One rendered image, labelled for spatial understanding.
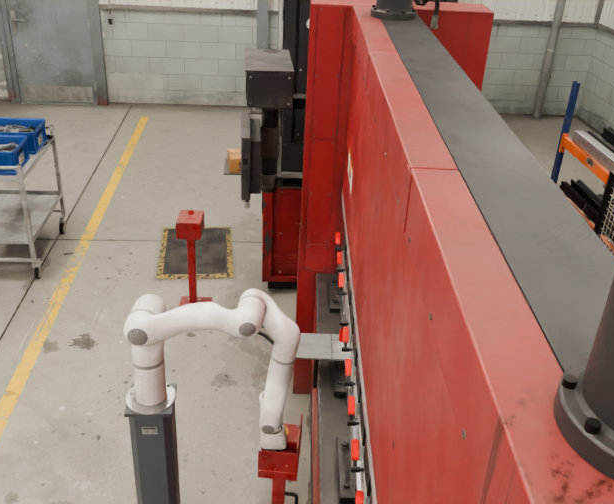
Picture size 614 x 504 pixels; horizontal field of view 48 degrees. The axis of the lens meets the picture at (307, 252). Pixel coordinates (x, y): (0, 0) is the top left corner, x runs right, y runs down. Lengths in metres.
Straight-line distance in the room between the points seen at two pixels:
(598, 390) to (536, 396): 0.09
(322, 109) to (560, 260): 2.45
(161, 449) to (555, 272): 2.05
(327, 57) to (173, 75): 6.35
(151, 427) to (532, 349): 2.06
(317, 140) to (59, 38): 6.62
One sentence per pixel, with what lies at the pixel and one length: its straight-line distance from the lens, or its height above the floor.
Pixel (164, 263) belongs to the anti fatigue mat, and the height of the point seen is 0.02.
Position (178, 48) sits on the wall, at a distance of 9.52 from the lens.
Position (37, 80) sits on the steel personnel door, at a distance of 9.96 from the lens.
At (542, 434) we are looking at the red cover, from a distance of 0.78.
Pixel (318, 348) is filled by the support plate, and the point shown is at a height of 1.00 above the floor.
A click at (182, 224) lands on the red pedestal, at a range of 4.53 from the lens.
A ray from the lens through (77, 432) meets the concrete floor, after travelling 4.19.
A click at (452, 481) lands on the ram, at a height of 2.04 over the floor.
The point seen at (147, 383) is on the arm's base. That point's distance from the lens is 2.66.
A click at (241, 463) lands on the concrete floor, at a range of 3.90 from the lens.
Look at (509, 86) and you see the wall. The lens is 10.16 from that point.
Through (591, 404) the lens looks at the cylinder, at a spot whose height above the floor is 2.34.
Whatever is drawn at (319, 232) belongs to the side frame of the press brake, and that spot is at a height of 1.13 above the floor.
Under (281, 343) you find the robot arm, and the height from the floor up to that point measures 1.33.
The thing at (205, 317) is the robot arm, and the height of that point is 1.42.
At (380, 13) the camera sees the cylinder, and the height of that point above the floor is 2.32.
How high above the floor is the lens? 2.80
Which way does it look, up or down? 29 degrees down
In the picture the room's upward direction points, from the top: 3 degrees clockwise
